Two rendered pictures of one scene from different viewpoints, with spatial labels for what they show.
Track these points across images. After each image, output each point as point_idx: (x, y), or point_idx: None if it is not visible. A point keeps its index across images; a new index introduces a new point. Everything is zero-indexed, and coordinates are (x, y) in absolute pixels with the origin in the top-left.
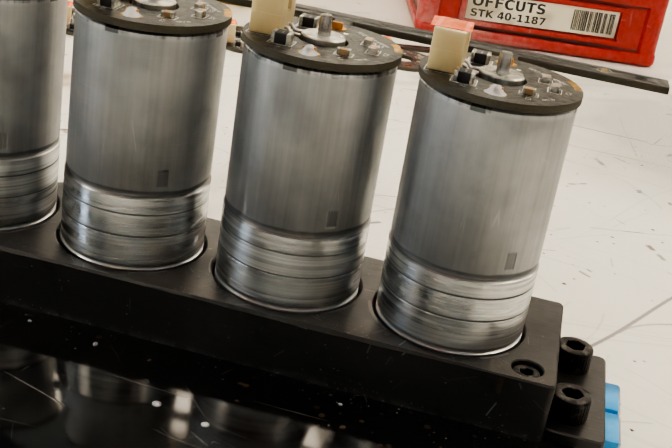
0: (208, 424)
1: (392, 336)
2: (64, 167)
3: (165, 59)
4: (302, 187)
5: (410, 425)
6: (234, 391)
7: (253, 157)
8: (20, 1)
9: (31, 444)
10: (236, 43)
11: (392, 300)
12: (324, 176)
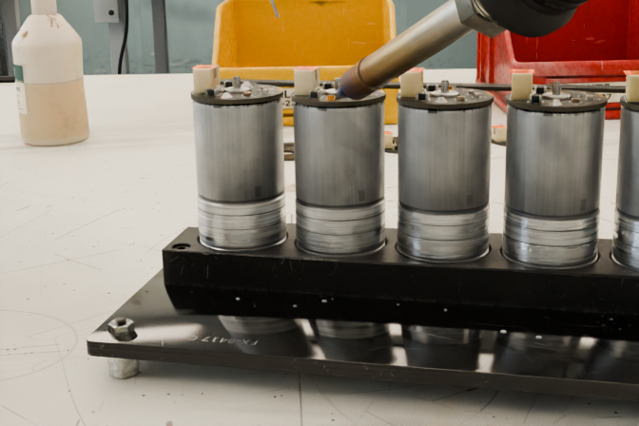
0: (540, 337)
1: (634, 272)
2: (399, 206)
3: (466, 124)
4: (564, 186)
5: None
6: (544, 320)
7: (529, 174)
8: (367, 106)
9: (447, 357)
10: (395, 147)
11: (629, 250)
12: (576, 178)
